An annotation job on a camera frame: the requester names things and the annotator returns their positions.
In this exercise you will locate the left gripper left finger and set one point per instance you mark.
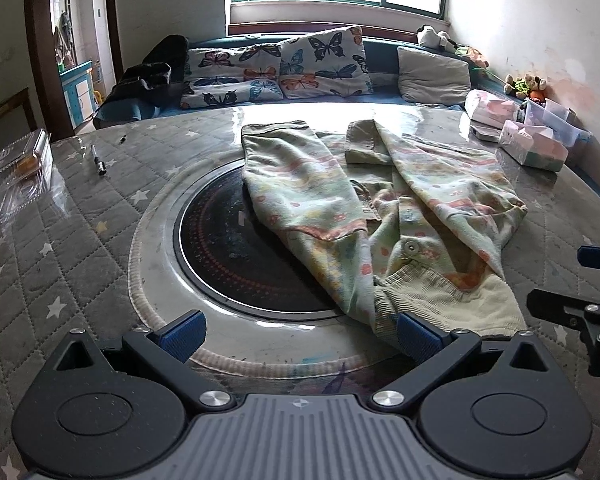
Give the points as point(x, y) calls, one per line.
point(161, 355)

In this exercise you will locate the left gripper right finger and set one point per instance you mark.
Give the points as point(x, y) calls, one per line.
point(437, 354)

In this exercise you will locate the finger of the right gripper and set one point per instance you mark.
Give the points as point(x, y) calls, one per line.
point(589, 256)
point(580, 315)

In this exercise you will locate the floral children's jacket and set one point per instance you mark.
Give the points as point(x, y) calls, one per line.
point(390, 223)

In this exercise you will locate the black clothes pile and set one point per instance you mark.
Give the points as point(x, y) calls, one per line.
point(151, 80)

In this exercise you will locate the black round induction cooktop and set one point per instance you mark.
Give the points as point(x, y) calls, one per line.
point(230, 256)

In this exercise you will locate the pink tissue pack near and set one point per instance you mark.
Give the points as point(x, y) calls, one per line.
point(533, 146)

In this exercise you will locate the pink tissue pack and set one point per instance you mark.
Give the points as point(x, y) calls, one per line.
point(533, 146)
point(488, 109)

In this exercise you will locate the clear plastic storage bin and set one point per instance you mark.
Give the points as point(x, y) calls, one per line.
point(568, 135)

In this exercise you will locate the quilted grey star tablecloth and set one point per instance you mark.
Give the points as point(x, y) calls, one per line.
point(523, 407)

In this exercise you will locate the flat book under tissues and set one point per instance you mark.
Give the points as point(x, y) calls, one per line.
point(486, 133)

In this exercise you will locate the small plush toys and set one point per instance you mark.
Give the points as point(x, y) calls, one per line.
point(528, 87)

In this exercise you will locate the black marker pen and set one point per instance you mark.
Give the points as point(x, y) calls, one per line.
point(98, 162)

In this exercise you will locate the pink tissue pack far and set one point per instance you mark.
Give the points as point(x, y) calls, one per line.
point(488, 109)

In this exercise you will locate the blue sofa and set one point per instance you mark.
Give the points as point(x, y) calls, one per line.
point(382, 63)

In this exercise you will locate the clear plastic clamshell box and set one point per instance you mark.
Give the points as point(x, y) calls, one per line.
point(28, 174)

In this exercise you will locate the grey cushion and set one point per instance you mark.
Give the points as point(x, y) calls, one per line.
point(431, 78)

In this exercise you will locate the butterfly pillow lower left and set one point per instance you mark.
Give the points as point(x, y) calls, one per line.
point(230, 94)

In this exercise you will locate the blue white cabinet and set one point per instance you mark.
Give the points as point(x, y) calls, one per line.
point(78, 89)

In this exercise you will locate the white plush toy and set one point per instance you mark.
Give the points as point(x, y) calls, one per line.
point(429, 38)

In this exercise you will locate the dark wooden side table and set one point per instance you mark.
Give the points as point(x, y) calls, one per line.
point(16, 118)

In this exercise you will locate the butterfly pillow upper left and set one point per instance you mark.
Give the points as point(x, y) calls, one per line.
point(206, 66)

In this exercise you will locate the large butterfly pillow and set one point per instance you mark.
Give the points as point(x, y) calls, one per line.
point(329, 63)

